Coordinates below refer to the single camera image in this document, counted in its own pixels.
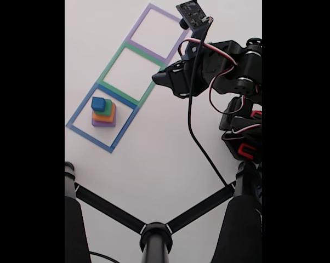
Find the green cube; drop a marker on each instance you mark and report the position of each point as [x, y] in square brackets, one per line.
[108, 108]

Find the orange square block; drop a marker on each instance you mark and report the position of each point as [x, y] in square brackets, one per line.
[106, 117]

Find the small blue cube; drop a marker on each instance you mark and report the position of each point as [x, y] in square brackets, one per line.
[97, 103]

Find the purple square block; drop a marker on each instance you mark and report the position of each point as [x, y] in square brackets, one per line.
[103, 124]

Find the red table clamp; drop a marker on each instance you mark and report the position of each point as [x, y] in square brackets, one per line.
[246, 151]

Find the purple tape square frame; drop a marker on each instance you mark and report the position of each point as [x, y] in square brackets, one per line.
[147, 52]

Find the green tape square frame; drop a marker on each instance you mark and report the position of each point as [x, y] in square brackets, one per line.
[112, 62]

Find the blue tape square frame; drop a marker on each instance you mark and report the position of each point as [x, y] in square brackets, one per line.
[89, 138]

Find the black camera tripod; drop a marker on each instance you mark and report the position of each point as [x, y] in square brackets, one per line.
[155, 241]

